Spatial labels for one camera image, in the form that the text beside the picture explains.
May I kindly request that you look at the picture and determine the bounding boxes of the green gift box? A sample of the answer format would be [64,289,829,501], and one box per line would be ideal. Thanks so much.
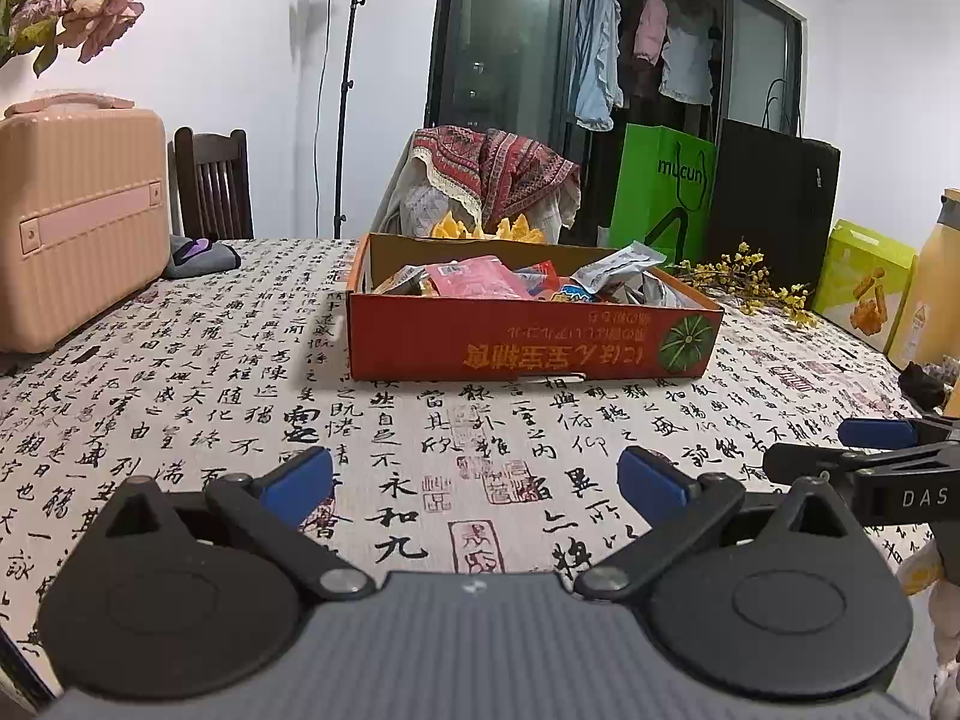
[812,220,917,350]

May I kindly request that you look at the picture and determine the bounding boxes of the black framed glass door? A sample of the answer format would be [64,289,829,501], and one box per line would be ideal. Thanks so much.
[425,0,805,241]

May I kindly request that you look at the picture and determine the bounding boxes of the grey purple pouch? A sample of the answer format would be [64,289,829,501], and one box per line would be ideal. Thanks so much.
[165,235,242,278]

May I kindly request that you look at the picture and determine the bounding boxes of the pink artificial flowers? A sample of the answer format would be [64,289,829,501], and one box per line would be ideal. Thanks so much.
[0,0,145,76]

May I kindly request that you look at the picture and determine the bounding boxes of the red patterned cloth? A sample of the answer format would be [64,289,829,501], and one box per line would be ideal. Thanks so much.
[411,125,582,226]

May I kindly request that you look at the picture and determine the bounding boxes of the pile of snack packets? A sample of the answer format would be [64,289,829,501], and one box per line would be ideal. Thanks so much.
[370,241,704,310]

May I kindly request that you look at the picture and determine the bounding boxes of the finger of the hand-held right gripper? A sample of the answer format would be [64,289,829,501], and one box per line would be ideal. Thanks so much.
[838,418,960,451]
[763,441,960,481]

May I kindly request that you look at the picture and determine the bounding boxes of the hanging blue shirt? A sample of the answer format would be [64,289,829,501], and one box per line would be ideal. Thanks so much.
[574,0,623,130]

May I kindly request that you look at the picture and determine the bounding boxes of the dark small object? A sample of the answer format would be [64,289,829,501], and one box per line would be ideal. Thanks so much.
[898,361,947,410]

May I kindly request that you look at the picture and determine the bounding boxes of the yellow flower sprig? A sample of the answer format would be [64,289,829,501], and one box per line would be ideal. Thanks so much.
[667,242,818,327]

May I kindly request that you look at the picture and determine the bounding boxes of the black shopping bag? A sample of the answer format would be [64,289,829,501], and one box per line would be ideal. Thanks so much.
[709,79,841,290]

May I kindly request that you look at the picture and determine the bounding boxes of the chair draped with red cloth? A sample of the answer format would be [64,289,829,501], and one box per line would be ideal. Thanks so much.
[375,139,582,245]

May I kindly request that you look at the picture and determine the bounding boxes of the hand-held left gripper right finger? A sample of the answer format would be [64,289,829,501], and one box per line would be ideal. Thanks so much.
[576,446,860,602]

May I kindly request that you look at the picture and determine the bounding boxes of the orange cardboard box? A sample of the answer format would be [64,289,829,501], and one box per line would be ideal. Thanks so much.
[345,232,725,382]

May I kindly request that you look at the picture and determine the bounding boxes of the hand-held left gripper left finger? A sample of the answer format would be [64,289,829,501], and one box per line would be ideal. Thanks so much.
[97,446,376,602]

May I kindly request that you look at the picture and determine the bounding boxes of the green shopping bag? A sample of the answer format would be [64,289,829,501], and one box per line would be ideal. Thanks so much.
[607,124,717,267]

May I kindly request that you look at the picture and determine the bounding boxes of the person's right forearm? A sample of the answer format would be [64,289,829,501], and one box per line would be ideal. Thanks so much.
[896,540,960,720]

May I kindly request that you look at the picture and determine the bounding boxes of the orange artificial flowers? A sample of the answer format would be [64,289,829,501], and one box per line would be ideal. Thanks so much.
[431,214,547,245]

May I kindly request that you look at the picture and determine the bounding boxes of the hanging pink garment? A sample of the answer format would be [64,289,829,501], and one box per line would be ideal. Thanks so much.
[634,0,668,65]

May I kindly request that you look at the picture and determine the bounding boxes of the pink suitcase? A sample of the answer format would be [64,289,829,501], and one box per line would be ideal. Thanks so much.
[0,94,170,355]

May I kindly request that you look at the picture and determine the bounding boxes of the hanging white garment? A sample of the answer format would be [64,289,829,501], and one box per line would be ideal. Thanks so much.
[660,15,713,106]

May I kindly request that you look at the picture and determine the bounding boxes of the dark wooden chair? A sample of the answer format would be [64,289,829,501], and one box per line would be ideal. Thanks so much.
[174,127,254,241]

